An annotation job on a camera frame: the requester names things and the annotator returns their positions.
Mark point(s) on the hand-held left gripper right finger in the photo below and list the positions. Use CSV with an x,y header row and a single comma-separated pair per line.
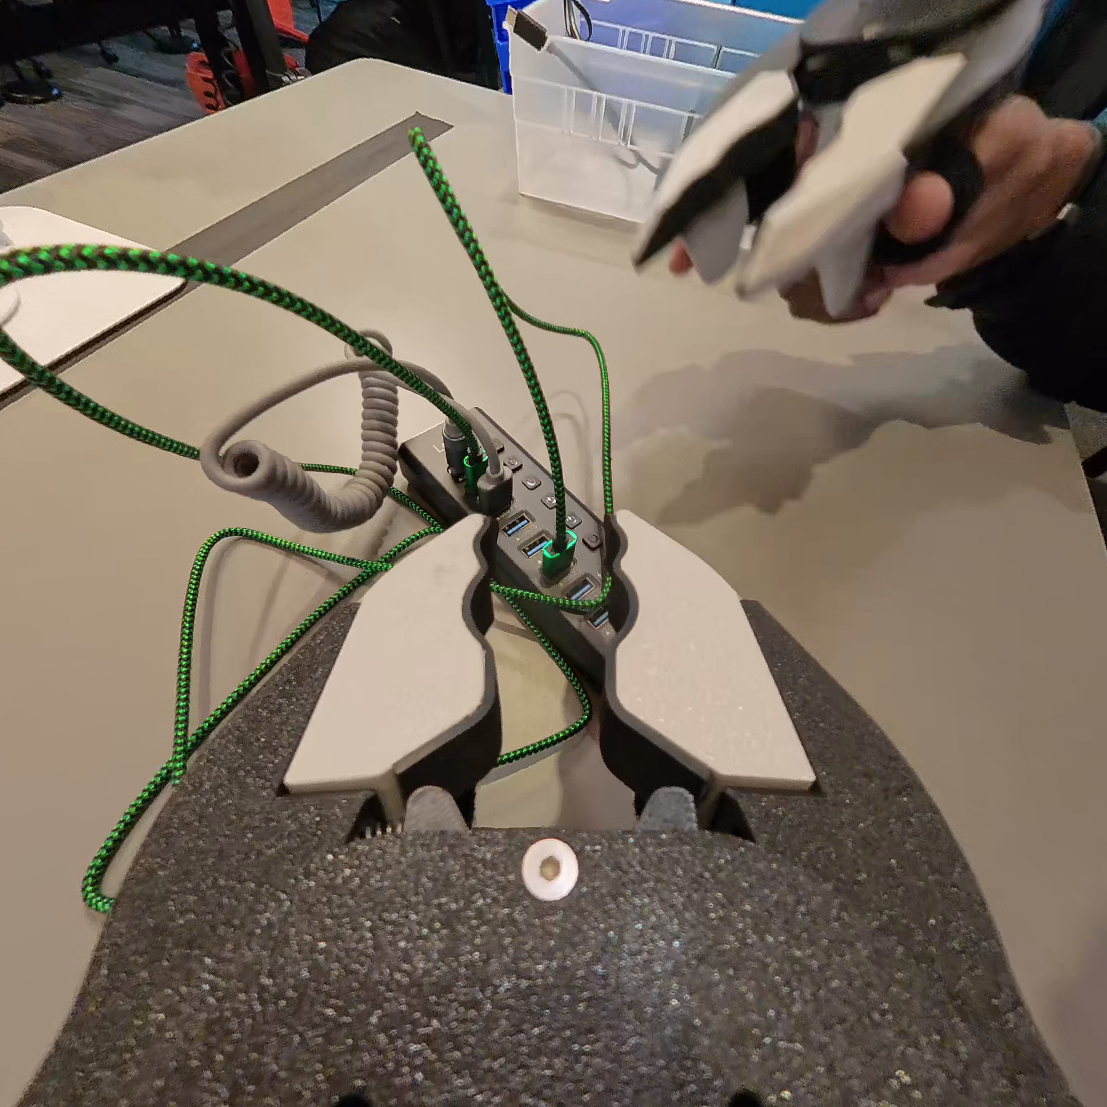
x,y
710,682

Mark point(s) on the black USB hub with switches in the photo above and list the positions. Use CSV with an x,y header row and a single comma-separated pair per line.
x,y
588,527

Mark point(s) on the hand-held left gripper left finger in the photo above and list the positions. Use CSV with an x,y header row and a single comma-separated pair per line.
x,y
399,682

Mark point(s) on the black bag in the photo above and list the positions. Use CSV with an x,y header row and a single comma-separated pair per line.
x,y
390,42

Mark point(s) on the clear plastic bin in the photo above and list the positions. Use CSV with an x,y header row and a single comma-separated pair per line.
x,y
588,146

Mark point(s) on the person's right forearm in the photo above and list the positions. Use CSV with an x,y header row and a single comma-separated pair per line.
x,y
1055,329

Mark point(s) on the white stand base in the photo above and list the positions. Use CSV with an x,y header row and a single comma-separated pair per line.
x,y
105,310

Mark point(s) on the person's right hand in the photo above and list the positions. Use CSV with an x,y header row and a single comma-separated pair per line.
x,y
1039,164

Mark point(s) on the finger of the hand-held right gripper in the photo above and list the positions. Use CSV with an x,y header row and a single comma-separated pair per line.
x,y
856,164
736,130

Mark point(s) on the light grey desk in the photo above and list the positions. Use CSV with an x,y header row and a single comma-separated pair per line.
x,y
865,606

